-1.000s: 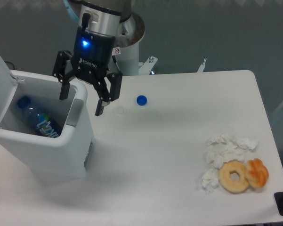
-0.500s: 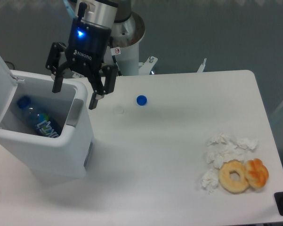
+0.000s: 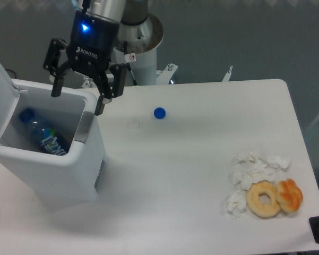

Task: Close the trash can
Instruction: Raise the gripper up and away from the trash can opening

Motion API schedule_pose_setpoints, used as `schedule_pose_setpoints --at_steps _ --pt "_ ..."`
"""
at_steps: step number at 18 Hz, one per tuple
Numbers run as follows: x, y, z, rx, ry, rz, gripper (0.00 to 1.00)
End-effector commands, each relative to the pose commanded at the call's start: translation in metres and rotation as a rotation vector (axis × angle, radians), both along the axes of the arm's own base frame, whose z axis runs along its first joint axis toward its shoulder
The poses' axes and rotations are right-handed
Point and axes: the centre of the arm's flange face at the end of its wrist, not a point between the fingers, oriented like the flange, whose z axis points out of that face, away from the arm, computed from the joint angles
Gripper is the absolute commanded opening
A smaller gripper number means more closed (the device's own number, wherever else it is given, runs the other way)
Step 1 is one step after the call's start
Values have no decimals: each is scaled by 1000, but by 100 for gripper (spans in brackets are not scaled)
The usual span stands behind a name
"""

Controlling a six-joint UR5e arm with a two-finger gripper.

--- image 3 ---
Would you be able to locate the plain ring donut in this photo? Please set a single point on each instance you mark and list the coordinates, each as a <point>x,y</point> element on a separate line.
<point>261,199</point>

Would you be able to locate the white table bracket right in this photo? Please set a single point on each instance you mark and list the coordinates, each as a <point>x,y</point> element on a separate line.
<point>228,74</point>

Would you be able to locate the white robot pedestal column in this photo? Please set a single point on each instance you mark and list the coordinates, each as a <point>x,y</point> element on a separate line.
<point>137,45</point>

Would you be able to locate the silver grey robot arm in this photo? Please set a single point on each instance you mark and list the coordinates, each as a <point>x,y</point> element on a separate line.
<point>109,10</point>

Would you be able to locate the crumpled white tissue large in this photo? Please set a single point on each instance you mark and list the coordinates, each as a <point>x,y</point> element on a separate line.
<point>251,167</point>

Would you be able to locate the orange twisted bread roll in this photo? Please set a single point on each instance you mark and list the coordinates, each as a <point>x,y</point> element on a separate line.
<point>289,195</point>

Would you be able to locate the blue bottle cap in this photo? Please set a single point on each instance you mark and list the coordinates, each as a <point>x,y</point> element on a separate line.
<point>159,113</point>

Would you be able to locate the clear bottle cap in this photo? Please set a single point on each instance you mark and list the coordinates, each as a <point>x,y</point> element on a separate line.
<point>134,124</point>

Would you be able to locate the blue plastic water bottle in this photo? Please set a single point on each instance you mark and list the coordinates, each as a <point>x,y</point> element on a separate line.
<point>43,134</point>

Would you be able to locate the crumpled white tissue lower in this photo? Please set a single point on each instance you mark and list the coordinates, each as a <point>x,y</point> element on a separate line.
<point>236,204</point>

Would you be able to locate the white trash can body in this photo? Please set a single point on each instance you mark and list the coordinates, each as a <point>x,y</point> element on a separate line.
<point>75,175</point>

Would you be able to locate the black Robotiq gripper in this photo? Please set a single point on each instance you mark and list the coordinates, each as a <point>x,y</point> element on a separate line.
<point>91,44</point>

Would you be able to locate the crumpled white tissue upper right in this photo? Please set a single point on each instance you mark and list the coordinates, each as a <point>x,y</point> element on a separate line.
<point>278,162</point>

